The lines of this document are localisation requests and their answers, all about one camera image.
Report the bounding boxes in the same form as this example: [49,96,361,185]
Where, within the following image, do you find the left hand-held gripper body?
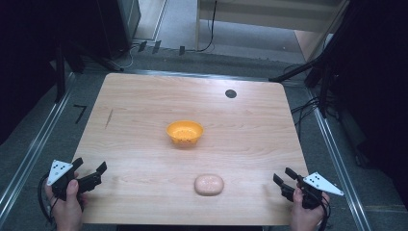
[47,159,103,202]

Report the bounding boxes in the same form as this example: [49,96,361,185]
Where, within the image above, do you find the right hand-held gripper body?
[280,171,344,211]

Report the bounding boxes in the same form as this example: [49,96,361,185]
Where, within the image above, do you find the person's right hand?
[290,187,331,231]

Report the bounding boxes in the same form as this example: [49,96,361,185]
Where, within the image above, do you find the person's left hand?
[44,179,88,231]

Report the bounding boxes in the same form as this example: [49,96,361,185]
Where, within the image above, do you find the pale pink bread bun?
[193,173,225,197]

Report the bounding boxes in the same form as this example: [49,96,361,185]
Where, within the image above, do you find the black metal stand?
[268,47,344,119]
[52,38,125,104]

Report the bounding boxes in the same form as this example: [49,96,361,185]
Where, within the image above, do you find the orange plastic strainer bowl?
[166,119,205,149]

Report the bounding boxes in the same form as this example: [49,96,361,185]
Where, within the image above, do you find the black curtain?
[0,0,100,147]
[316,0,408,210]

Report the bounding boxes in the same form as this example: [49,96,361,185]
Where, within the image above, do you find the black cabinet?
[95,0,142,61]

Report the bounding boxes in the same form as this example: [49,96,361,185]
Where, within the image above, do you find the right hand-held gripper black cable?
[316,193,332,231]

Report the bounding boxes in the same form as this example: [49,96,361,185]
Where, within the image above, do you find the hand-held gripper black cable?
[37,172,59,226]
[316,193,332,231]

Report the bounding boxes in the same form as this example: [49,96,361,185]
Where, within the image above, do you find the metal floor rail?
[306,88,374,231]
[0,70,78,224]

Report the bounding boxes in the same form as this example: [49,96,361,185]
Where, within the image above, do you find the left hand-held gripper black cable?
[37,172,59,226]

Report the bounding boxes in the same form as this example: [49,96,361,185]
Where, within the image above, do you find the black floor cables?
[289,95,322,138]

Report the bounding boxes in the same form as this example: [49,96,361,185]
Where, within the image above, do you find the white floor cable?
[121,43,140,69]

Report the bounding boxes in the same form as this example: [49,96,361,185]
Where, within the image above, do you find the white furniture frame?
[194,0,351,52]

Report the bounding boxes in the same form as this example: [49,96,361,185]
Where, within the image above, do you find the black hanging cable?
[193,0,218,54]

